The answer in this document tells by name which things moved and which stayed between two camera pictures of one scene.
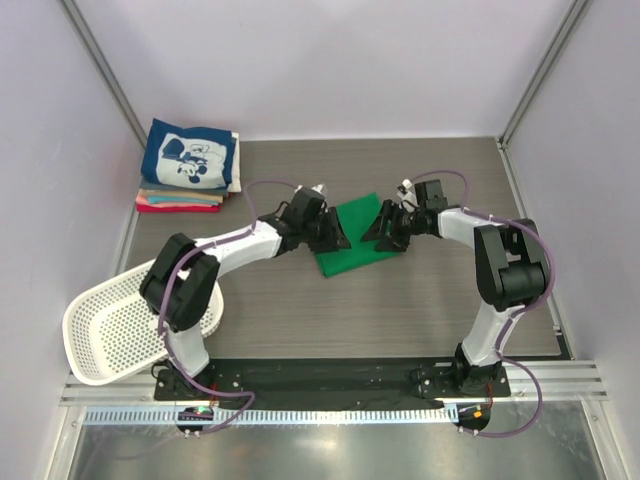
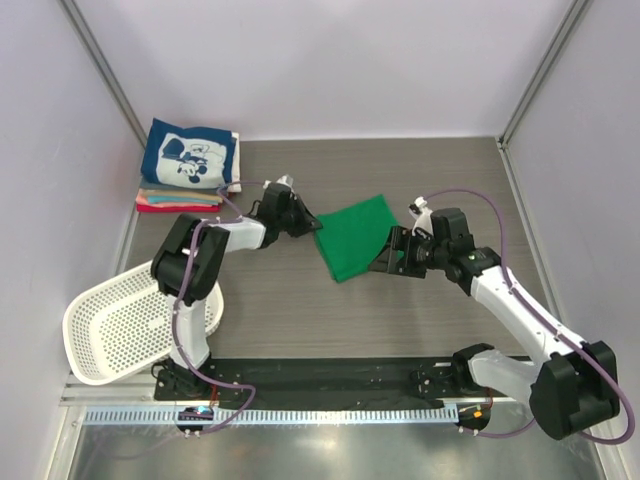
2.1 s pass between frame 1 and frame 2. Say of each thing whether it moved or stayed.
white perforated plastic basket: stayed
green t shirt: stayed
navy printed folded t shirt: stayed
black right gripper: moved
